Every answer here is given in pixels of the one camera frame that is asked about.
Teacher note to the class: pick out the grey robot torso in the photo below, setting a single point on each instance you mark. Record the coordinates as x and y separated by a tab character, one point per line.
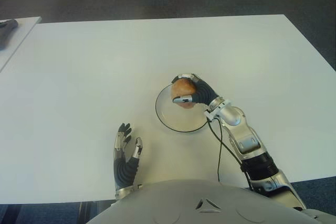
199	205

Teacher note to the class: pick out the grey table leg frame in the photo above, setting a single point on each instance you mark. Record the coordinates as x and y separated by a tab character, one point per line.
92	211

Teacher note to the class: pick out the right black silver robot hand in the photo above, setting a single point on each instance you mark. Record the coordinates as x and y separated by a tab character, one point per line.
204	93

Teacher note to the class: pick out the white plate with black rim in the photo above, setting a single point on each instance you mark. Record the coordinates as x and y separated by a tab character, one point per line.
178	119

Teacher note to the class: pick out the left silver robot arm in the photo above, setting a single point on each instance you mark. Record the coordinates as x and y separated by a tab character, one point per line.
123	192

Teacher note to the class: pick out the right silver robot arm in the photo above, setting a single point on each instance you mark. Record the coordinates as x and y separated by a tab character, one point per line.
246	140

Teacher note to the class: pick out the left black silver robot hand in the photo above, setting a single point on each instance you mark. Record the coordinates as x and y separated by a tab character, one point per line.
124	170

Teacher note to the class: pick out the black device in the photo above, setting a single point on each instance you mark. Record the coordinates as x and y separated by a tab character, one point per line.
5	31

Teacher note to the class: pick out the red yellow apple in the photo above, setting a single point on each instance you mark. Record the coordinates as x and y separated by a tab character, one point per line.
182	89

